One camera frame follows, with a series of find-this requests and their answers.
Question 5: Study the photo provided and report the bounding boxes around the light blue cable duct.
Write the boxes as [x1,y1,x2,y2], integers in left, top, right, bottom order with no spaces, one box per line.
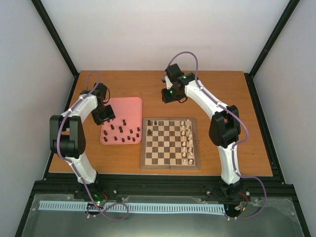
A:
[38,200,225,215]

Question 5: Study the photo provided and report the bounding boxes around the wooden chess board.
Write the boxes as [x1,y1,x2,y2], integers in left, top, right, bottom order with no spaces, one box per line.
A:
[141,118,200,169]

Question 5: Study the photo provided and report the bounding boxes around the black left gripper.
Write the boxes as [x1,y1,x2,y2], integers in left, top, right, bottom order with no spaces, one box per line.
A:
[91,105,115,125]

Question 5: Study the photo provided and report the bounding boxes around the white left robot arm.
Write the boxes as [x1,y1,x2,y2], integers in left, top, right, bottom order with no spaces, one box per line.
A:
[49,83,116,199]

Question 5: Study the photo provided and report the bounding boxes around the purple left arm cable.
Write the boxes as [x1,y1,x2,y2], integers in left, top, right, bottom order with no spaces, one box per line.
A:
[57,70,130,222]

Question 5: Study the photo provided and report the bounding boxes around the pink plastic tray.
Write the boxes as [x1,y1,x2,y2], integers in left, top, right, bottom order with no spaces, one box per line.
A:
[100,97,142,145]

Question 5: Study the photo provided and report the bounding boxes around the row of white chess pieces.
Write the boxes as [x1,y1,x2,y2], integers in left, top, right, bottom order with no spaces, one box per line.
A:
[180,119,195,166]

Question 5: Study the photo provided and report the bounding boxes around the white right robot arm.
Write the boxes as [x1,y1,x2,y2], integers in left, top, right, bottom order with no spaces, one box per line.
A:
[161,64,241,200]

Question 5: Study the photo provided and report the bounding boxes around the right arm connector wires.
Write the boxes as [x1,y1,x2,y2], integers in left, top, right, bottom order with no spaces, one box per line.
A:
[234,191,251,212]

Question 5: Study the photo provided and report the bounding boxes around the black aluminium frame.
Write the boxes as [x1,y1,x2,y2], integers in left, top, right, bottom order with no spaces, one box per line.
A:
[15,0,311,237]

